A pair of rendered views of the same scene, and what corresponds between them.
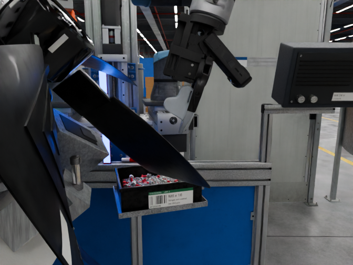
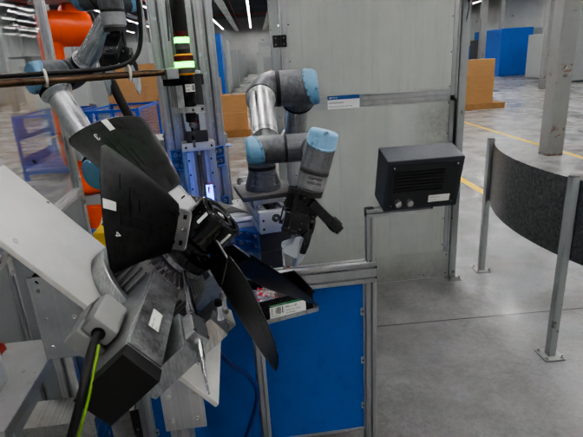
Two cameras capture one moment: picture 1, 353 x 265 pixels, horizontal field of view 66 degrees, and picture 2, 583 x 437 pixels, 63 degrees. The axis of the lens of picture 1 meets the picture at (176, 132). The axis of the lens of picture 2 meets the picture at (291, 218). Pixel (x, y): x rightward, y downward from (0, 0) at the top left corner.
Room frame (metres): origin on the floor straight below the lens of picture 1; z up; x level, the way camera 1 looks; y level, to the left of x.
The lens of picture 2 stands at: (-0.64, 0.07, 1.56)
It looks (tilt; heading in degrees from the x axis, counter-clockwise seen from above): 19 degrees down; 356
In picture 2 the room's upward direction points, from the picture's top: 3 degrees counter-clockwise
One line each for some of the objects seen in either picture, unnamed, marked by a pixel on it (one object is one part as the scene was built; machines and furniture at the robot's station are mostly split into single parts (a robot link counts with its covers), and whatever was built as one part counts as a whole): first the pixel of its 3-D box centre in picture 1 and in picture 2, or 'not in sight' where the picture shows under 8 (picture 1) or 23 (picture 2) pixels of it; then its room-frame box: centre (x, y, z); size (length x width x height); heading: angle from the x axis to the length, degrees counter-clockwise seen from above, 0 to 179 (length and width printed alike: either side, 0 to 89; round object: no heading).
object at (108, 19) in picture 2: not in sight; (113, 20); (1.03, 0.49, 1.70); 0.08 x 0.08 x 0.05
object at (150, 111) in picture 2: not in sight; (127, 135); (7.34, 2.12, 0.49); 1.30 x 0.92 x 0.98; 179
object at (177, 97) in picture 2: not in sight; (183, 90); (0.51, 0.22, 1.50); 0.09 x 0.07 x 0.10; 127
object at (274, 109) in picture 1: (297, 108); (398, 209); (0.90, -0.40, 1.04); 0.24 x 0.03 x 0.03; 92
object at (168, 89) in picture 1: (165, 89); (262, 176); (1.33, 0.05, 1.09); 0.15 x 0.15 x 0.10
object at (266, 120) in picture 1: (265, 133); (370, 234); (0.89, -0.30, 0.96); 0.03 x 0.03 x 0.20; 2
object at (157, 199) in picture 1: (156, 185); (272, 296); (0.71, 0.06, 0.85); 0.22 x 0.17 x 0.07; 106
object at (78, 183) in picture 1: (76, 172); (223, 302); (0.48, 0.19, 0.96); 0.02 x 0.02 x 0.06
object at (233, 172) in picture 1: (138, 173); (250, 283); (0.88, 0.13, 0.82); 0.90 x 0.04 x 0.08; 92
